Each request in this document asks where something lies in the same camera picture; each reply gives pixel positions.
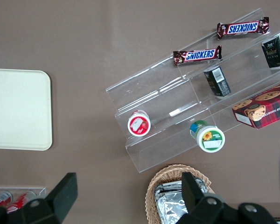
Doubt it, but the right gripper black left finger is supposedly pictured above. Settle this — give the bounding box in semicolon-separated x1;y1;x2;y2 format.
0;172;78;224

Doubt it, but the cream plastic tray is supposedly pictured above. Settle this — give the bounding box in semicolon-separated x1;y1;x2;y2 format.
0;68;53;152

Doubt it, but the green lid sunflower cup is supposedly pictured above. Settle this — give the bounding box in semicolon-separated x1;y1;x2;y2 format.
189;119;226;154

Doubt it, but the red lid yogurt cup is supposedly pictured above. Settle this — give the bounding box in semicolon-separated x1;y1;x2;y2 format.
127;109;152;137

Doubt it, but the small black carton box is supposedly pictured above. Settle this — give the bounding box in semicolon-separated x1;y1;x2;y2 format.
203;66;231;98
261;32;280;69

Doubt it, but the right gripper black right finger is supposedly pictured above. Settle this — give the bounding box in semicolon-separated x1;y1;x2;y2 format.
179;172;279;224

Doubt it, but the clear acrylic bottle rack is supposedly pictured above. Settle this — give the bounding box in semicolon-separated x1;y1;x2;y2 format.
0;185;47;212

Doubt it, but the light wicker basket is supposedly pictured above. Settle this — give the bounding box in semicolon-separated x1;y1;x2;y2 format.
145;164;216;224

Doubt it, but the clear acrylic stepped shelf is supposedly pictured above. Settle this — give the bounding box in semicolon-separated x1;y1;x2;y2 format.
105;8;280;174

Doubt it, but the foil wrapped sandwich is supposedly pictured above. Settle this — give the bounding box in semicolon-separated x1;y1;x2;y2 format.
153;177;210;194
154;185;210;224

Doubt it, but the Snickers chocolate bar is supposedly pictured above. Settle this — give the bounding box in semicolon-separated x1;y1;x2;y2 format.
217;16;271;40
173;45;223;67

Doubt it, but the red tartan cookie box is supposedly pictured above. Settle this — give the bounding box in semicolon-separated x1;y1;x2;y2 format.
231;80;280;130

